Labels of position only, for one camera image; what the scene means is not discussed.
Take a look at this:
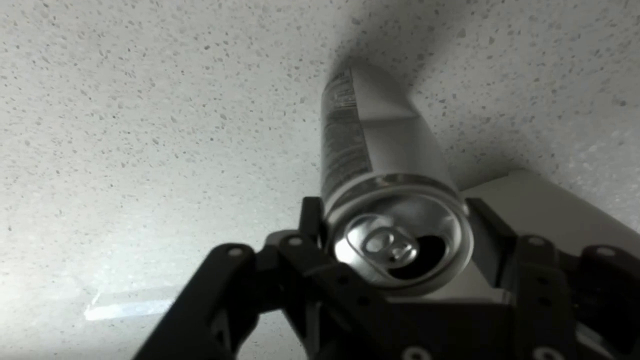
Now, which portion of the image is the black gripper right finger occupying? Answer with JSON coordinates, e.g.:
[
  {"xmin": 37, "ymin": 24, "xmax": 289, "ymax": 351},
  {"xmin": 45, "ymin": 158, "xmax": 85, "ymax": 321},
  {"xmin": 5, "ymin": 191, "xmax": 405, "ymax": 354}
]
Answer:
[{"xmin": 466, "ymin": 194, "xmax": 640, "ymax": 360}]

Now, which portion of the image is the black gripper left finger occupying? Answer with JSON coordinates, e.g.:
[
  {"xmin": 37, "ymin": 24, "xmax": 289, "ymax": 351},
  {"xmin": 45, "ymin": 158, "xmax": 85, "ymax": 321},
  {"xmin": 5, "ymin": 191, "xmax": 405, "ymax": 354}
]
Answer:
[{"xmin": 130, "ymin": 194, "xmax": 377, "ymax": 360}]

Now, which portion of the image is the silver drink can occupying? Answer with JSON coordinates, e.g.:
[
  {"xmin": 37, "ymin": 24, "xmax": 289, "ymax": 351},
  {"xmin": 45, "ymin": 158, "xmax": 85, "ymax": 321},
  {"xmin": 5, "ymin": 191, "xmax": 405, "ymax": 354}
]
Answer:
[{"xmin": 318, "ymin": 60, "xmax": 476, "ymax": 299}]

